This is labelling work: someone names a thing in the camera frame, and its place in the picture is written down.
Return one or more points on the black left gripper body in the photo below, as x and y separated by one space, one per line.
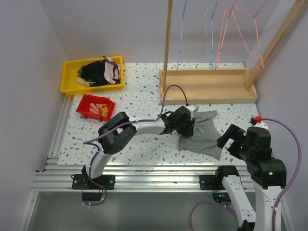
184 129

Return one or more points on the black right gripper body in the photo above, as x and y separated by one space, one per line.
238 146

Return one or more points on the grey knitted garment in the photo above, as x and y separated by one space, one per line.
204 138

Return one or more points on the pink underwear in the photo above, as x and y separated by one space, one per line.
111 71

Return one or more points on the pink wire hanger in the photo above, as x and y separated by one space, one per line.
223 31

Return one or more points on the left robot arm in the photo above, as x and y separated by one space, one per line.
117 133

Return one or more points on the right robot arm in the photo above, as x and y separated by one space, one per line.
267 173

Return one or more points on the wooden hanger rack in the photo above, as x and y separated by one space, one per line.
226 85

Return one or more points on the right blue hanger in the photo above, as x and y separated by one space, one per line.
209 35

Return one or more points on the blue hanger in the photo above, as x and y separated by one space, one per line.
182 15
209 35

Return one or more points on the left blue hanger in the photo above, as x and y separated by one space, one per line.
182 15

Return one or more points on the red plastic bin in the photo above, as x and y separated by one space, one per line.
84 106

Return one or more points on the clips in red bin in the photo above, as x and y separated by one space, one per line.
99 109

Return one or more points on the black garment pile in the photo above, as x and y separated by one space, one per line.
92 75

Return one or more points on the yellow plastic tray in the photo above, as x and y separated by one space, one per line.
70 86

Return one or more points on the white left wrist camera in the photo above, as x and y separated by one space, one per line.
193 109

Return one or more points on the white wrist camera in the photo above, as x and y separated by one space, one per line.
193 109
257 122

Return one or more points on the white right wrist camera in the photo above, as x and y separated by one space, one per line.
257 122

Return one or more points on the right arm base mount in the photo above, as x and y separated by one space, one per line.
210 182

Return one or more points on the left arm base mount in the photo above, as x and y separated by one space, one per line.
79 183

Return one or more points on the aluminium mounting rail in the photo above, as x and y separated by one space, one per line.
57 178

